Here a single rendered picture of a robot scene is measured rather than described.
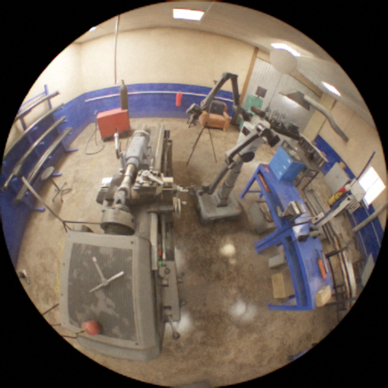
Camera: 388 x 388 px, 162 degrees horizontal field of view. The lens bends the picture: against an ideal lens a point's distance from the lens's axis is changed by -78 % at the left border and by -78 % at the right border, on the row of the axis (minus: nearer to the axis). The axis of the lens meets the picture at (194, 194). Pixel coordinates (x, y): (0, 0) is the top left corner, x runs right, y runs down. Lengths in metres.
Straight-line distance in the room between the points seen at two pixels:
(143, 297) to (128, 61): 5.32
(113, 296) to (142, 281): 0.15
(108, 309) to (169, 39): 5.36
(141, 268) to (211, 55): 5.18
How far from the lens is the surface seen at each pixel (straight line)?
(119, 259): 0.65
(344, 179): 6.55
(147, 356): 0.77
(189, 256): 1.99
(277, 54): 3.99
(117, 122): 4.04
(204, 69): 5.06
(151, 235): 1.16
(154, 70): 5.03
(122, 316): 0.65
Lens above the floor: 1.94
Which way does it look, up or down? 52 degrees down
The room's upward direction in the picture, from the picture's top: 14 degrees clockwise
